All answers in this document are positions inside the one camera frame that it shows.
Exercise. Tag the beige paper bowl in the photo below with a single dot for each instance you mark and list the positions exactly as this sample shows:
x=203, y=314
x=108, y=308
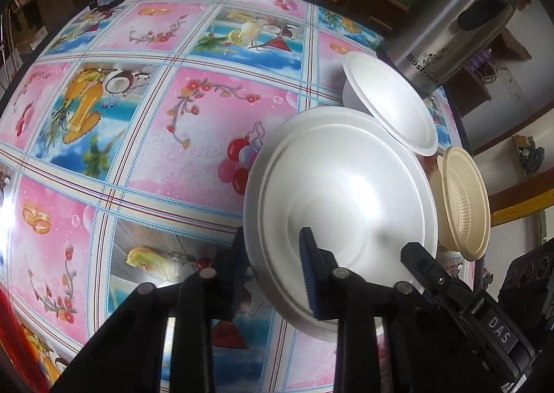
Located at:
x=463, y=202

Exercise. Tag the red scalloped plastic plate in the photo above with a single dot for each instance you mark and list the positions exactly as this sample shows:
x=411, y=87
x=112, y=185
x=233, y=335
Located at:
x=9, y=332

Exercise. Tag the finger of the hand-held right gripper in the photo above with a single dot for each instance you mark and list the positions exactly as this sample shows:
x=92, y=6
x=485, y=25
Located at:
x=426, y=272

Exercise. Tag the colourful printed tablecloth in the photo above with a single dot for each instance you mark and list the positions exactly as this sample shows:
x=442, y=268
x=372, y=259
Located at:
x=194, y=116

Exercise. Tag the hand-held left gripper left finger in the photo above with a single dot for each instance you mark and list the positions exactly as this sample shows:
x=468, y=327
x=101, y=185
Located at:
x=236, y=272

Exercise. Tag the large white foam bowl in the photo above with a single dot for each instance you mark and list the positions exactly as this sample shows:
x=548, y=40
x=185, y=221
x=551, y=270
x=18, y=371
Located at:
x=346, y=202

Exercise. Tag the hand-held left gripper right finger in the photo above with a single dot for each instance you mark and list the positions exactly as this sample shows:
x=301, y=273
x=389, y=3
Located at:
x=311, y=280

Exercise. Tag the stainless steel thermos jug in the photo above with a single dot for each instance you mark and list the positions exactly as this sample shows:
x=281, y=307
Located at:
x=446, y=29

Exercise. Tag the small white foam bowl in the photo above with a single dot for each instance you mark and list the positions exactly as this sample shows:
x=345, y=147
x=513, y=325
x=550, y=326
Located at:
x=389, y=103

